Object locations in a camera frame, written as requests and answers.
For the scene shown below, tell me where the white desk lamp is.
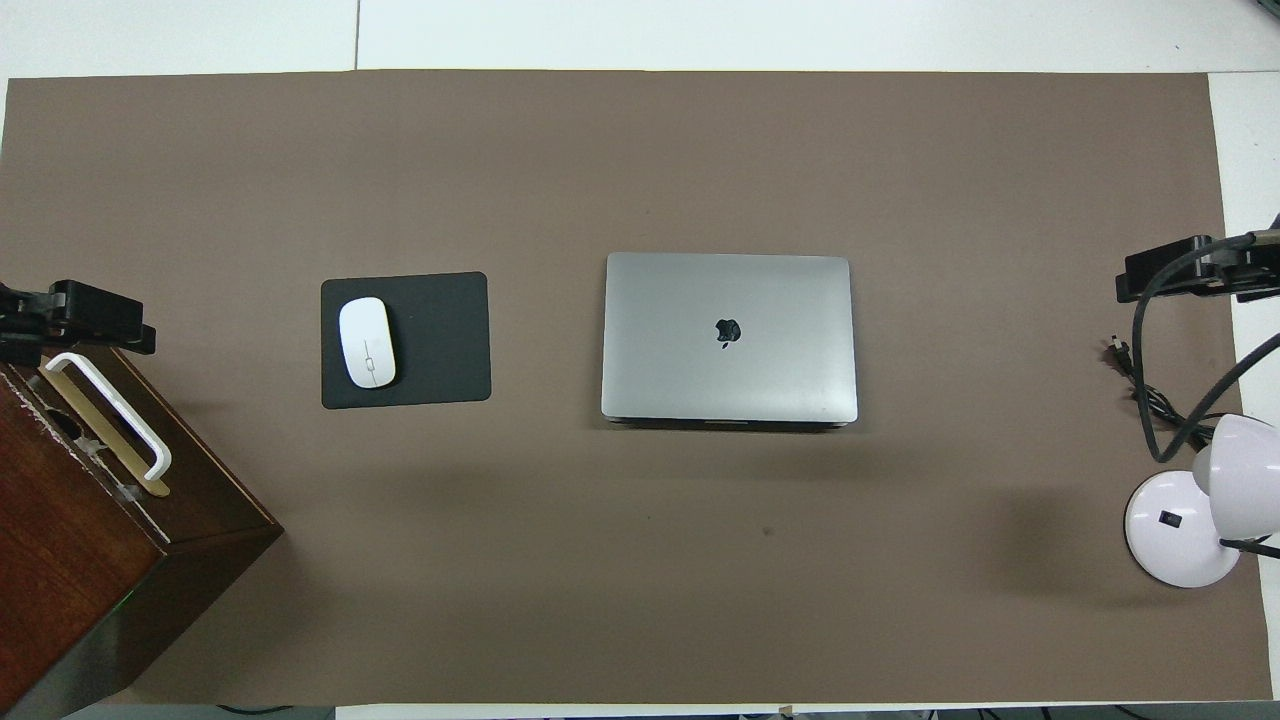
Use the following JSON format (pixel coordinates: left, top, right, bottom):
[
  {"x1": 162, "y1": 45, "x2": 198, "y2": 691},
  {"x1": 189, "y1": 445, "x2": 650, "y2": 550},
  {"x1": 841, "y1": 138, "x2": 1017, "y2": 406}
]
[{"x1": 1124, "y1": 413, "x2": 1280, "y2": 589}]

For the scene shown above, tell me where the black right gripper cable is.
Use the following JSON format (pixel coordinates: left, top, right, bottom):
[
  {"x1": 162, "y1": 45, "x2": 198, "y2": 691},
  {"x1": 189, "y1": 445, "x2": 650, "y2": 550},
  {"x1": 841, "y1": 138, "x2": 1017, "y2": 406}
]
[{"x1": 1132, "y1": 230, "x2": 1280, "y2": 464}]

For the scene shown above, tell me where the gold handle plate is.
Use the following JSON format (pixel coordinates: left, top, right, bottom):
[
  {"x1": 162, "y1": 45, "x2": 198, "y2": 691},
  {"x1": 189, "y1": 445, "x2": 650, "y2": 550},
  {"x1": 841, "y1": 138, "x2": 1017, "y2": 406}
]
[{"x1": 28, "y1": 355, "x2": 171, "y2": 498}]

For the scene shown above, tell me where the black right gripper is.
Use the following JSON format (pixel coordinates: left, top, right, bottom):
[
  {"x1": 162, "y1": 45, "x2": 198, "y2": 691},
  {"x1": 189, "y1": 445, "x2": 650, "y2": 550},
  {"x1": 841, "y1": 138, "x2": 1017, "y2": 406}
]
[{"x1": 1117, "y1": 232, "x2": 1280, "y2": 304}]

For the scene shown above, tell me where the silver laptop with apple logo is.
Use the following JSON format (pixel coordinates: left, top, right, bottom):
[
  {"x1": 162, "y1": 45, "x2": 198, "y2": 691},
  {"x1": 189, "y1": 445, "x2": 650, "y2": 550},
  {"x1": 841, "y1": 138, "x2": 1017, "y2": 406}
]
[{"x1": 600, "y1": 252, "x2": 859, "y2": 431}]

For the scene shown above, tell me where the white box handle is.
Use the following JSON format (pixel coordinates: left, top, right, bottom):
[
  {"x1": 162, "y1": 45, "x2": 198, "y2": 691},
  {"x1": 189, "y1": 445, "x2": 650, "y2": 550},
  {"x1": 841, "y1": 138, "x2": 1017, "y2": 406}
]
[{"x1": 44, "y1": 352, "x2": 173, "y2": 484}]

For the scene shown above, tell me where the dark brown wooden box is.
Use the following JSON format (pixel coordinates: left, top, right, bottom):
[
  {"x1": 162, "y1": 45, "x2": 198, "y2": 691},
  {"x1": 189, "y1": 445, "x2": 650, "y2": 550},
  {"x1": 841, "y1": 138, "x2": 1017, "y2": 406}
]
[{"x1": 0, "y1": 345, "x2": 284, "y2": 720}]

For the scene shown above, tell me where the white computer mouse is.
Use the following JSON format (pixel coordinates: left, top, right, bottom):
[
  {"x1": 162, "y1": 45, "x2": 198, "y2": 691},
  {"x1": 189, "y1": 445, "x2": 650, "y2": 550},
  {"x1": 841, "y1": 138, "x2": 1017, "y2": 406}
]
[{"x1": 338, "y1": 297, "x2": 398, "y2": 390}]

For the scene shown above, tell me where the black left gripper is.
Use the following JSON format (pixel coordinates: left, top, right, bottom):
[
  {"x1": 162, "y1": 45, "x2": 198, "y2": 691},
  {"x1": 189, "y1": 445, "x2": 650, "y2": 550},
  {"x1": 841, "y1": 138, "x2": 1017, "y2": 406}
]
[{"x1": 0, "y1": 280, "x2": 157, "y2": 367}]

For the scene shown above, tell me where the brown table mat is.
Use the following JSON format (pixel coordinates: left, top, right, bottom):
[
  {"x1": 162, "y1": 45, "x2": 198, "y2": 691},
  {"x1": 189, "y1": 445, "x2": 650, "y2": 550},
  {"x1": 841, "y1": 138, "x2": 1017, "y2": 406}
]
[{"x1": 0, "y1": 70, "x2": 1273, "y2": 706}]

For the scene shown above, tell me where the thin black lamp power cable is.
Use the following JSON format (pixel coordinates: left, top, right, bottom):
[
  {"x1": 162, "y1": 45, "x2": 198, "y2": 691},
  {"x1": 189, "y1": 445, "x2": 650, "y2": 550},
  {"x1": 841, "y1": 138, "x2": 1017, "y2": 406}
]
[{"x1": 1103, "y1": 338, "x2": 1216, "y2": 451}]

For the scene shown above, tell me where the black mouse pad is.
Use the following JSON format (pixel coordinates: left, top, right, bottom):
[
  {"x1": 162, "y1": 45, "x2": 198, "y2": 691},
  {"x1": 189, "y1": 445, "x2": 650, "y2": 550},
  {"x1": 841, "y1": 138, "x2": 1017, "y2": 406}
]
[{"x1": 320, "y1": 271, "x2": 492, "y2": 410}]

